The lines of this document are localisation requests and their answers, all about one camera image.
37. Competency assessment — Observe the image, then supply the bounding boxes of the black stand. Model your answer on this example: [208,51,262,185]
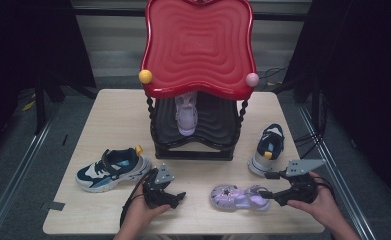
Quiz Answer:
[32,76,99,136]
[272,74,329,141]

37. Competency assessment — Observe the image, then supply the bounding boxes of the person's right hand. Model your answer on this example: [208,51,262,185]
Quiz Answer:
[286,171,343,228]

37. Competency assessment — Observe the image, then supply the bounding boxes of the person's left hand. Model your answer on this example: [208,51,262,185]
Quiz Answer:
[122,194,171,232]

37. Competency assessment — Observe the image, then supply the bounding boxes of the metal floor rail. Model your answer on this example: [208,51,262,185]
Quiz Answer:
[0,108,62,240]
[297,104,376,240]

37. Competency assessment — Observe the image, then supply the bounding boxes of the black horizontal bar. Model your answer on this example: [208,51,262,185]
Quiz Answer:
[71,7,314,23]

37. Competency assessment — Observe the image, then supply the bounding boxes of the red and black shoe rack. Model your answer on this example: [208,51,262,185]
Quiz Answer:
[138,0,261,162]

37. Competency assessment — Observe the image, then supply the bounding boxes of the black floor cables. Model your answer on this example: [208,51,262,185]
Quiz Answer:
[258,65,327,160]

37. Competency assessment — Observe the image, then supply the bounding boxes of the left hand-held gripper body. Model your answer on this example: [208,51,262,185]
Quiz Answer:
[142,163,180,209]

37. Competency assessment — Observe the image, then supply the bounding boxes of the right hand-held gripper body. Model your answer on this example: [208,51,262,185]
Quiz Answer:
[274,158,327,207]

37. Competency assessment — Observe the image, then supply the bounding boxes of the navy and white sneaker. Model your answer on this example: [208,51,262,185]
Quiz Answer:
[247,123,286,178]
[75,145,152,194]

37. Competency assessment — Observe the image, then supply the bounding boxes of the purple sandal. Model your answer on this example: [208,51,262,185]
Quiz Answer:
[209,183,271,212]
[174,91,199,137]

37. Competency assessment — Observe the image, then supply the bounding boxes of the black curtain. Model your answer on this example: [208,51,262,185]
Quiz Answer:
[284,0,391,208]
[0,0,97,161]

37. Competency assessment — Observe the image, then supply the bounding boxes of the black tape strip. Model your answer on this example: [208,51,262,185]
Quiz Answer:
[41,200,66,212]

